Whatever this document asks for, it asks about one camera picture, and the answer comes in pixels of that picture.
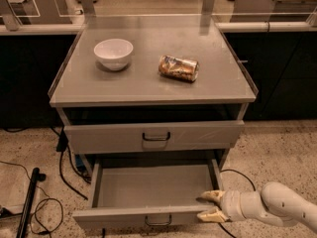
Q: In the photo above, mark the grey desk far right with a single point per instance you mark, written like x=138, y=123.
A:
x=272, y=10

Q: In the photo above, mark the grey top drawer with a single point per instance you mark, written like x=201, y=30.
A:
x=150, y=137

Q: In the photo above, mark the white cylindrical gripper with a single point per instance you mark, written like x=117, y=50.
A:
x=229, y=202

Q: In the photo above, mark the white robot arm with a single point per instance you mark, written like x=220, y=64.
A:
x=275, y=205

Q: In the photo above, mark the grey drawer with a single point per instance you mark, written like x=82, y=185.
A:
x=140, y=196
x=150, y=137

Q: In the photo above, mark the crushed golden drink can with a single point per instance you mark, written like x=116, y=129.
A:
x=182, y=69

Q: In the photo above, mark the grey drawer cabinet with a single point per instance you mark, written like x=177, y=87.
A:
x=87, y=93

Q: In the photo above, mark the white ceramic bowl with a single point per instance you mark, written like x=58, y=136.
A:
x=114, y=54

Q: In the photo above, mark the black floor stand bar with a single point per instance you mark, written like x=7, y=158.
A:
x=35, y=178

